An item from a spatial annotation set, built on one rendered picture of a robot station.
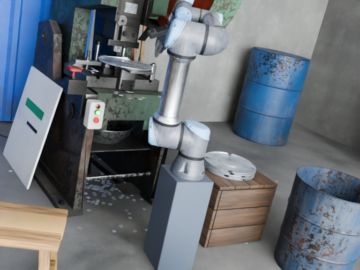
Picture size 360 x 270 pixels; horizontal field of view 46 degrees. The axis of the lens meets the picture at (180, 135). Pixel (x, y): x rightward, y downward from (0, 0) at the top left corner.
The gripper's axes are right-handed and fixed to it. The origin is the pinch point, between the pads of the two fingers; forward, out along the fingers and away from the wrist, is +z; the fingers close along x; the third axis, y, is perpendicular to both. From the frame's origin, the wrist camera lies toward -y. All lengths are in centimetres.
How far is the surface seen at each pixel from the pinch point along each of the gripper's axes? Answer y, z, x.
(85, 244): -38, 67, -64
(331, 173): 79, 8, -80
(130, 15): -8.9, -8.2, 22.3
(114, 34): -16.0, 2.0, 17.8
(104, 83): -20.5, 22.0, 1.8
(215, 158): 33, 32, -45
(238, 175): 34, 26, -63
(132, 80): -6.4, 17.8, 0.5
